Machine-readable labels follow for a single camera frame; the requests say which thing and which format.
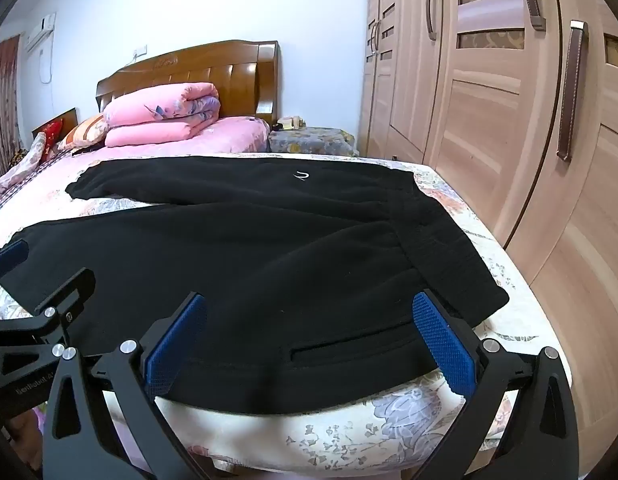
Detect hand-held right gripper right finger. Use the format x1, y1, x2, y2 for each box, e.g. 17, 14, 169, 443
411, 288, 576, 480

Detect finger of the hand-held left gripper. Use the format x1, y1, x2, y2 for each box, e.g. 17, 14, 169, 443
0, 239, 30, 283
0, 267, 97, 362

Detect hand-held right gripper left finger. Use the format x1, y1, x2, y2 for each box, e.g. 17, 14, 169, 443
43, 291, 210, 480

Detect black pants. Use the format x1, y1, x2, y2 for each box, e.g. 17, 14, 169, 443
0, 156, 510, 415

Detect floral pink bedding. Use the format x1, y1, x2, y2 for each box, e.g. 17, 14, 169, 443
0, 132, 46, 197

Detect floral blanket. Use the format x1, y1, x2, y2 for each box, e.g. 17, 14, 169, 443
0, 152, 565, 476

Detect red pillow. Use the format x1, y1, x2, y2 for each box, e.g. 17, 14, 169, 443
36, 119, 66, 162

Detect orange patterned pillow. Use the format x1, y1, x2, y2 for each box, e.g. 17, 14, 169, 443
57, 114, 110, 152

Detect patterned curtain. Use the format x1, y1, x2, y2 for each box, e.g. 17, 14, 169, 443
0, 35, 22, 187

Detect small wooden bedside cabinet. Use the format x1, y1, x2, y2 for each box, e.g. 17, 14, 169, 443
31, 107, 78, 142

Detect folded pink quilt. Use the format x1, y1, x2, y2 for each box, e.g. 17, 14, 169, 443
103, 82, 221, 149

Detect pink bed sheet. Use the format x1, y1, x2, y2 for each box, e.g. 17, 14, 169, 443
0, 116, 271, 198

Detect white air conditioner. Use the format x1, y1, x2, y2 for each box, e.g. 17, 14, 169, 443
25, 12, 58, 54

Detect wooden wardrobe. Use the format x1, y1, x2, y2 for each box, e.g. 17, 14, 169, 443
358, 0, 618, 461

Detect nightstand with floral cover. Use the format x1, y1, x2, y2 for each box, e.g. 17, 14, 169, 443
268, 127, 358, 157

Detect wooden headboard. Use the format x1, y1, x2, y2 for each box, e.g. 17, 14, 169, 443
95, 40, 281, 121

